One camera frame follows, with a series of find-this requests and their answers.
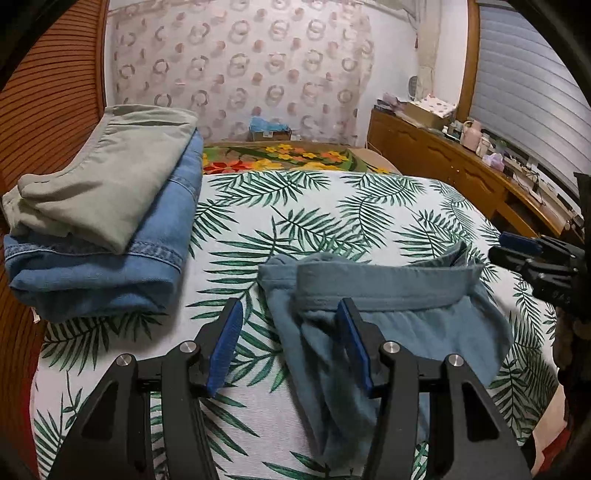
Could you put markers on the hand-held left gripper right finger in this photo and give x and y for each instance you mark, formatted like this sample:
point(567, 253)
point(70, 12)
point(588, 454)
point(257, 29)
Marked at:
point(353, 346)

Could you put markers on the wooden louvered wardrobe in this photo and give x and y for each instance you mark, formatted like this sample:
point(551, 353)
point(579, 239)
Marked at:
point(51, 92)

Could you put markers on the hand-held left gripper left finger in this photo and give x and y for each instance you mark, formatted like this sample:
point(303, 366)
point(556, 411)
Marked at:
point(226, 344)

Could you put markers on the floral blanket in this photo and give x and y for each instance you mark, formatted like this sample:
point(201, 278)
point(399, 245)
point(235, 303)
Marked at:
point(286, 159)

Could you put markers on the folded blue denim jeans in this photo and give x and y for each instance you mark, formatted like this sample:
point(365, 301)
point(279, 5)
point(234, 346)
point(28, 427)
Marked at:
point(111, 281)

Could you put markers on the leaf print bed sheet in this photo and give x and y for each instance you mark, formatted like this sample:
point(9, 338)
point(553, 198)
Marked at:
point(314, 217)

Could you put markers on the wooden side cabinet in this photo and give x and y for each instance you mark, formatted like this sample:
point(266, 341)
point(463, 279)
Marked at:
point(443, 157)

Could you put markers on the folded grey pants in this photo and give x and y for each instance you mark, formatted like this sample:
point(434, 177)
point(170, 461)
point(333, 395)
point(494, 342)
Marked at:
point(120, 175)

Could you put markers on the small white fan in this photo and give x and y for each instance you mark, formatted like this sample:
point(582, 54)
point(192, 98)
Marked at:
point(414, 87)

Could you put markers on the cardboard box with blue cloth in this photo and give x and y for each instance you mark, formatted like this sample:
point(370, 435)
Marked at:
point(270, 129)

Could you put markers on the circle pattern sheer curtain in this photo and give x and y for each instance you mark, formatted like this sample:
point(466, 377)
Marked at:
point(240, 60)

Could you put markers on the blue-grey shorts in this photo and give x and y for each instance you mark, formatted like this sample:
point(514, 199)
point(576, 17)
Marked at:
point(415, 314)

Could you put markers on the grey window blind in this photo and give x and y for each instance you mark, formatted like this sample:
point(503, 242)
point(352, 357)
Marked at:
point(526, 83)

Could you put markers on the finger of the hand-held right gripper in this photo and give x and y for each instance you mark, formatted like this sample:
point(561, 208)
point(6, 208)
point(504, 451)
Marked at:
point(519, 241)
point(512, 261)

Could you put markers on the beige drape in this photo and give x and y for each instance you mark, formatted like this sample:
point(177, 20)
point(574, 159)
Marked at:
point(427, 46)

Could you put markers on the small white bottle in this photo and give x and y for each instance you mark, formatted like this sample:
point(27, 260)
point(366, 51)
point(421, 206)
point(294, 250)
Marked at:
point(485, 145)

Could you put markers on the person's right forearm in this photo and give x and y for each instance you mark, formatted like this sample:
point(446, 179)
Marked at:
point(575, 341)

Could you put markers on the white dotted box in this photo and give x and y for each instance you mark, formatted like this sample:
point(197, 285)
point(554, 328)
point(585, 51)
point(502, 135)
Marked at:
point(431, 110)

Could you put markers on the purple soft pouch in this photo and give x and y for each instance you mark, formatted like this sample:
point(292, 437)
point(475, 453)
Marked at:
point(492, 162)

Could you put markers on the pink thermos jug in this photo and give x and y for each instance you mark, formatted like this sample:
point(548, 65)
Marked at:
point(472, 136)

